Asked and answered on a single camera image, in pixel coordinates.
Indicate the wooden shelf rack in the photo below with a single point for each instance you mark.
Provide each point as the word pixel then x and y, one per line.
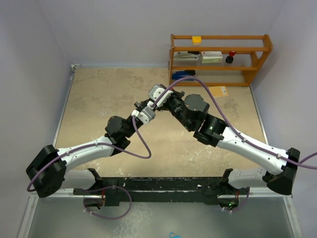
pixel 251 54

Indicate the blue object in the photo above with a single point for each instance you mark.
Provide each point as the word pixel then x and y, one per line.
pixel 173 235

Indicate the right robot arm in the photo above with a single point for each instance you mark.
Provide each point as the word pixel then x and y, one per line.
pixel 192 112

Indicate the grey stapler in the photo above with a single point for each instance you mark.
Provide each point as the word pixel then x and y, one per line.
pixel 186 55

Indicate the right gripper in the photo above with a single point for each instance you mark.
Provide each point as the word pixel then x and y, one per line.
pixel 176 92

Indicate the white cardboard box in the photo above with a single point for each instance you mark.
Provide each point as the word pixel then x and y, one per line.
pixel 211 56

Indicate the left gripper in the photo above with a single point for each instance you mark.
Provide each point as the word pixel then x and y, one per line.
pixel 141 106

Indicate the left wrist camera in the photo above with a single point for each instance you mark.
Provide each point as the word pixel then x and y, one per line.
pixel 145 115

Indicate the blue stapler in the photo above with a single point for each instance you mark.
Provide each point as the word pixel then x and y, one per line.
pixel 183 73

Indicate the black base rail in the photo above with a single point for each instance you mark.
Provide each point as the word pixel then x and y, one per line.
pixel 206 190

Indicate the yellow block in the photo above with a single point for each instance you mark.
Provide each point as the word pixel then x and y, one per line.
pixel 196 40

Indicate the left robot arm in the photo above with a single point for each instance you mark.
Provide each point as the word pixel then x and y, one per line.
pixel 53 169

